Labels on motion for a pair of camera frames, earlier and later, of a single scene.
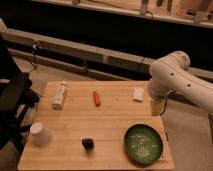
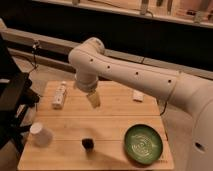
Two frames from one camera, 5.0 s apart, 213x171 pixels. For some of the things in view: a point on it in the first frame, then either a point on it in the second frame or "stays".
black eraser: (88, 143) stays
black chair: (16, 97) stays
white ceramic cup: (40, 135) stays
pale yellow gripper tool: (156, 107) to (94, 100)
